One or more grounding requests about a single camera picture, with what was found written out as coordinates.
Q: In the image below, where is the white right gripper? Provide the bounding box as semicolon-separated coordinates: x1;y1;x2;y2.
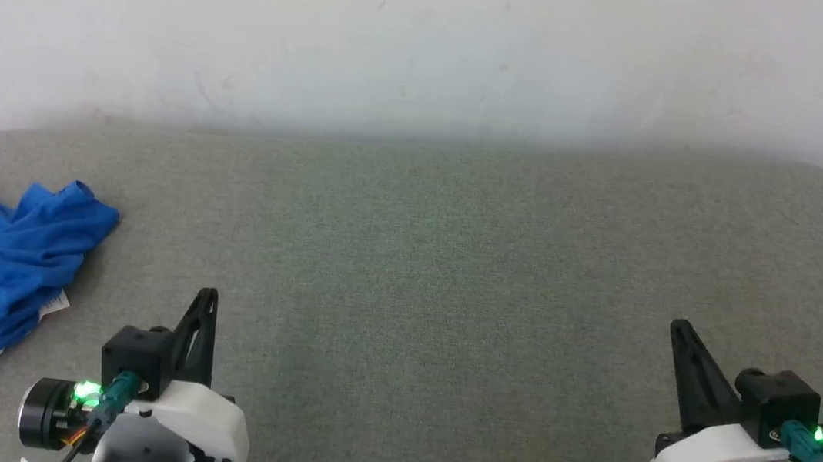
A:
645;316;805;462

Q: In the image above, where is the grey-green fabric sofa seat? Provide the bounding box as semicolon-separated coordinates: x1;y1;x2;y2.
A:
0;69;823;462

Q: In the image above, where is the left teal plug camera cable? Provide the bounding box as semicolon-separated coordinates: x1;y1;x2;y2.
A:
56;366;142;462

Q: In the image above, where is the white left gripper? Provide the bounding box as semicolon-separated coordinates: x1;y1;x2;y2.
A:
112;280;268;462

